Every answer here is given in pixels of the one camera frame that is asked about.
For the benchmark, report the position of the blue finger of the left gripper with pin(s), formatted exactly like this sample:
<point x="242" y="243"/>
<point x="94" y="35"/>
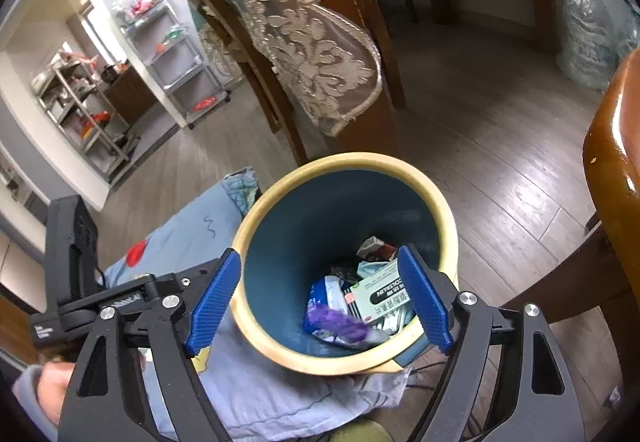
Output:
<point x="188" y="285"/>

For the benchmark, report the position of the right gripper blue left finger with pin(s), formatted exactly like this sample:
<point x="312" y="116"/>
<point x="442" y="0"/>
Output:
<point x="213" y="302"/>

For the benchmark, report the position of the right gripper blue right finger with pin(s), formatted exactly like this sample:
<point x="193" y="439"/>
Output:
<point x="431" y="294"/>

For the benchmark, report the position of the green white paper box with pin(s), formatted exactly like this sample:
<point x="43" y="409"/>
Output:
<point x="380" y="299"/>

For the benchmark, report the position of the blue white wipes package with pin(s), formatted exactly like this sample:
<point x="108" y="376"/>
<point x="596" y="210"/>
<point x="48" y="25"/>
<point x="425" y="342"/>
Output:
<point x="325" y="296"/>

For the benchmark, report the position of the purple small bottle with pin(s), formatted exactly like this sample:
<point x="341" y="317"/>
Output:
<point x="357" y="335"/>

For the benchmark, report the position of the light blue face mask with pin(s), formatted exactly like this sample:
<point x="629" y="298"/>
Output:
<point x="368" y="268"/>

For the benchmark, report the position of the pink snack wrapper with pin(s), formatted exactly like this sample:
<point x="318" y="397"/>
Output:
<point x="375" y="250"/>

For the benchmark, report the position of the person's left hand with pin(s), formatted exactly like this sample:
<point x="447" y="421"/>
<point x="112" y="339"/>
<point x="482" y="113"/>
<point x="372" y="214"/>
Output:
<point x="51" y="388"/>

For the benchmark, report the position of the light blue cartoon cushion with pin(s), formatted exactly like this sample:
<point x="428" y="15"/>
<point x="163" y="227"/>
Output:
<point x="256" y="399"/>

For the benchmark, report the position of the teal bin with yellow rim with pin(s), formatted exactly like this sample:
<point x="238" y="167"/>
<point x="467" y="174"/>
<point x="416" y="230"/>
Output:
<point x="312" y="221"/>

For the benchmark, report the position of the orange wooden chair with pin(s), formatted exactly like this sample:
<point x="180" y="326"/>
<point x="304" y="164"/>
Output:
<point x="604" y="271"/>

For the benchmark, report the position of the metal kitchen shelf rack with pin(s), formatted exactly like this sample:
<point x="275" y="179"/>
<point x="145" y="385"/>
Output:
<point x="75" y="100"/>

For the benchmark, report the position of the teal lace tablecloth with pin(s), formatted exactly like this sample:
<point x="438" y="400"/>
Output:
<point x="327" y="62"/>

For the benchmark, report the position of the grey plastic shelf trolley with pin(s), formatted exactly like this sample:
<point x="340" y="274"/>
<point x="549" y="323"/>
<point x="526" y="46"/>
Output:
<point x="177" y="67"/>

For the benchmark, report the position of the clear water bottle pack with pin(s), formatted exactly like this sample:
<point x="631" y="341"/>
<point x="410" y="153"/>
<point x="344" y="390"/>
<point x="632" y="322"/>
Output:
<point x="591" y="46"/>

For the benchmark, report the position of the wooden dining chair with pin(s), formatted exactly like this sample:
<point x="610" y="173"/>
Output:
<point x="373" y="131"/>

